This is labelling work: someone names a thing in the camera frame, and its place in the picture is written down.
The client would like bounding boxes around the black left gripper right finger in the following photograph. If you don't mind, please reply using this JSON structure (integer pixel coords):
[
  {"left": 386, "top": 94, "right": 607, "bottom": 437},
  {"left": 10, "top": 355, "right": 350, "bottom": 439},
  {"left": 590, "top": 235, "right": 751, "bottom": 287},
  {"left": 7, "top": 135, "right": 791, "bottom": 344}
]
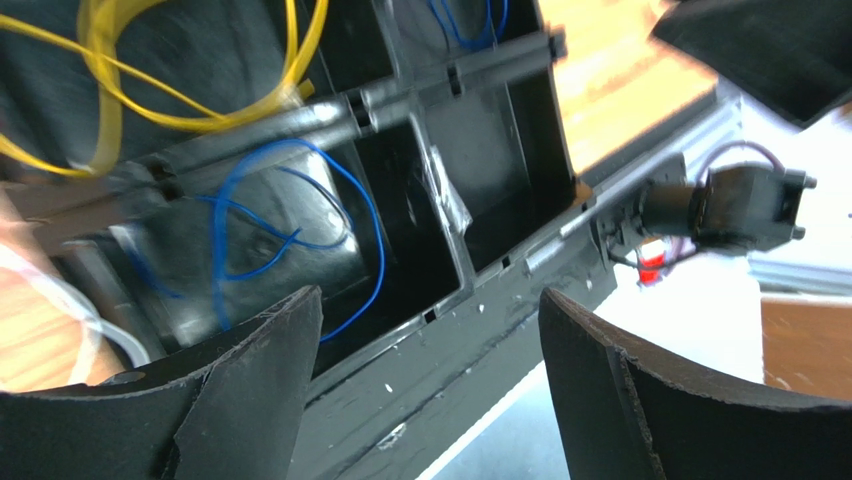
[{"left": 538, "top": 289, "right": 851, "bottom": 479}]

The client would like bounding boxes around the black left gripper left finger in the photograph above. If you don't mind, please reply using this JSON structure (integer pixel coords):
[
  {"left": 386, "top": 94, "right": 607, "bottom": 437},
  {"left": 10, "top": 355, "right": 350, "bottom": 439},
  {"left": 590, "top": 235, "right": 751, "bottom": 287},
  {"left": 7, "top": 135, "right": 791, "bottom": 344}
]
[{"left": 1, "top": 286, "right": 323, "bottom": 479}]

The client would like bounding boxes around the yellow cable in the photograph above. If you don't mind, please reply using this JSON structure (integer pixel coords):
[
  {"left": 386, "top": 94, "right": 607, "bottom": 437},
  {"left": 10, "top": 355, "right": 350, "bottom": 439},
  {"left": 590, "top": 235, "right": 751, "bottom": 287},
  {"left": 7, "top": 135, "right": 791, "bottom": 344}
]
[{"left": 0, "top": 0, "right": 331, "bottom": 178}]

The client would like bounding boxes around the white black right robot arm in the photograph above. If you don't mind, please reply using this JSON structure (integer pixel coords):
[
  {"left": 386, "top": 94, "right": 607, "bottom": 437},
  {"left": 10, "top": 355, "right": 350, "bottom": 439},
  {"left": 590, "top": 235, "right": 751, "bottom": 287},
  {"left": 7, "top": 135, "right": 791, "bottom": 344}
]
[{"left": 638, "top": 1, "right": 851, "bottom": 256}]

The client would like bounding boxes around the black compartment organizer tray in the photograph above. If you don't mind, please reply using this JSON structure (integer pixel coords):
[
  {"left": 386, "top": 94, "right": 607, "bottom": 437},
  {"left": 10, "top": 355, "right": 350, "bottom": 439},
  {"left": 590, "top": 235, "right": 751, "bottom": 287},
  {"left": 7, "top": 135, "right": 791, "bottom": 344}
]
[{"left": 0, "top": 0, "right": 620, "bottom": 480}]

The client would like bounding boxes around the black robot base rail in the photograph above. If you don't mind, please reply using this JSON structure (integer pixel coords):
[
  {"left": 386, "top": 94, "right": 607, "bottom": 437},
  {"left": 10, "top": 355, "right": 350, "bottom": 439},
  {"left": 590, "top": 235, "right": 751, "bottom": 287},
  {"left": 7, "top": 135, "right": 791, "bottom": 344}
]
[{"left": 286, "top": 86, "right": 852, "bottom": 480}]

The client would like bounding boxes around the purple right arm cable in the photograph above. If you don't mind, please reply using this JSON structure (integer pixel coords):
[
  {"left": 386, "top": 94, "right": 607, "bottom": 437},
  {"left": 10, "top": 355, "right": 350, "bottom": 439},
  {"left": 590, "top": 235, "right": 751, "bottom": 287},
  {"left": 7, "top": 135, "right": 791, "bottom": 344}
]
[{"left": 695, "top": 139, "right": 787, "bottom": 188}]

